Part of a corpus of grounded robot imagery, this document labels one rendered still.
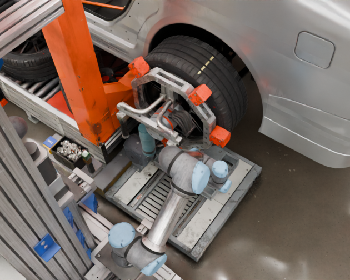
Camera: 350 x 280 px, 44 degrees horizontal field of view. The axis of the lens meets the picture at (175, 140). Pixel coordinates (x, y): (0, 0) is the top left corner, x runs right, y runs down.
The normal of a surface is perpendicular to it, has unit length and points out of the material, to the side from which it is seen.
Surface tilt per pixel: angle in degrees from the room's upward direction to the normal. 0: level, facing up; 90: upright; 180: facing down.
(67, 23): 90
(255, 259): 0
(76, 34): 90
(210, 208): 0
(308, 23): 80
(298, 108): 90
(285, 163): 0
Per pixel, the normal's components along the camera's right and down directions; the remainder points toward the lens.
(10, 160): 0.78, 0.49
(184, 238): -0.04, -0.57
